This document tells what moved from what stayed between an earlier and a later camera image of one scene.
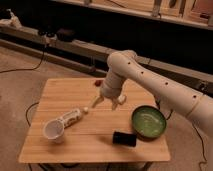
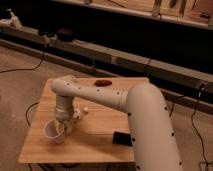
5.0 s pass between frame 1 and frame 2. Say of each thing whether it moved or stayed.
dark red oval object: stayed
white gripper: moved
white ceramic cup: stayed
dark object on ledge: stayed
